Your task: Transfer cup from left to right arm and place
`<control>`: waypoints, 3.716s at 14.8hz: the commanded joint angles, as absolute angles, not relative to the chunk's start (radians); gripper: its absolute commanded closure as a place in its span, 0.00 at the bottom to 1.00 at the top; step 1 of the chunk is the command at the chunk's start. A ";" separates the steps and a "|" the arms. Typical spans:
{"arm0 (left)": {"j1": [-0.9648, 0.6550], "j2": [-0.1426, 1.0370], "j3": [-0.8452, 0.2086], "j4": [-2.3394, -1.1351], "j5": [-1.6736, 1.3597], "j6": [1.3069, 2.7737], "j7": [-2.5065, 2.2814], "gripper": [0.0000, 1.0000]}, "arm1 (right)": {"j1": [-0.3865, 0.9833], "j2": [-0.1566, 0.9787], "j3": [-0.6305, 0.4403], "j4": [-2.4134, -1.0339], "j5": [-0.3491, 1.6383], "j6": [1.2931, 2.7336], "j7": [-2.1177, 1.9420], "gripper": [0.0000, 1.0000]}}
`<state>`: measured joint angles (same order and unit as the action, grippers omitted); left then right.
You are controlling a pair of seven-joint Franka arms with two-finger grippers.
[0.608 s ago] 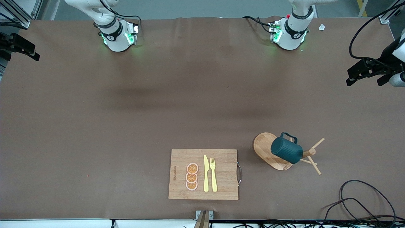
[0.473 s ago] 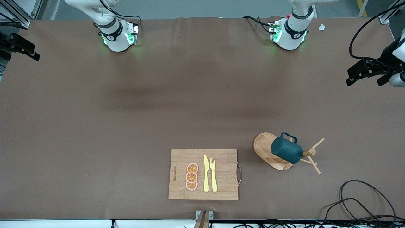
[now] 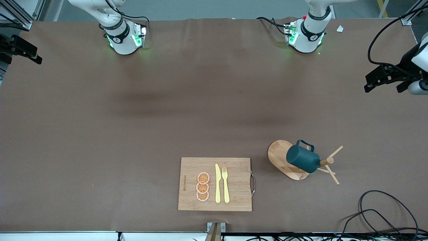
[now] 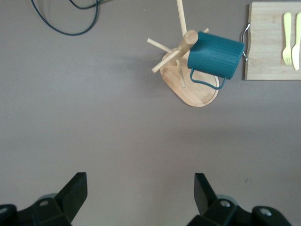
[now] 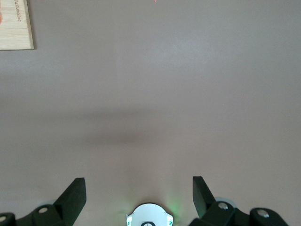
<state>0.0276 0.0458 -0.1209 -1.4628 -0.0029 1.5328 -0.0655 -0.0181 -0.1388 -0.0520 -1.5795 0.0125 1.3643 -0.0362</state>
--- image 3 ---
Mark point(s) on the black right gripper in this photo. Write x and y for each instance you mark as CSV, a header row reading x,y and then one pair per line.
x,y
7,43

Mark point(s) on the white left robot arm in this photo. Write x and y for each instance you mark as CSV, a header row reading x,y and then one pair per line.
x,y
309,36

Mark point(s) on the metal table edge bracket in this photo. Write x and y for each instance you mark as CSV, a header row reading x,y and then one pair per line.
x,y
214,231

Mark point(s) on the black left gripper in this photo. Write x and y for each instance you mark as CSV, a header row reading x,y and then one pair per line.
x,y
403,63

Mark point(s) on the yellow plastic fork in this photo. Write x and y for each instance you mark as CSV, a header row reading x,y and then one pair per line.
x,y
226,190

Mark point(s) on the yellow plastic knife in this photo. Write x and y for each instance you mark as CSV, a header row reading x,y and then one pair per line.
x,y
217,187

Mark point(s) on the toy orange slice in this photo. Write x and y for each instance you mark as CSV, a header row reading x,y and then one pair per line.
x,y
202,196
202,188
203,177

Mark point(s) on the wooden mug tree stand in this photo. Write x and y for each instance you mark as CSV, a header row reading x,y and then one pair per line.
x,y
277,157

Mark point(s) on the bamboo cutting board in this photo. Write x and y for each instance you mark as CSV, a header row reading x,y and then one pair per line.
x,y
234,201

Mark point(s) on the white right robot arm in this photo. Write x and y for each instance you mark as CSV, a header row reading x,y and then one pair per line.
x,y
122,40

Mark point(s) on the small white paper scrap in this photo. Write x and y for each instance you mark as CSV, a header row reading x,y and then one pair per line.
x,y
340,28

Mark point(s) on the teal ribbed mug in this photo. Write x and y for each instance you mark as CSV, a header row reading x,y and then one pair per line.
x,y
302,159

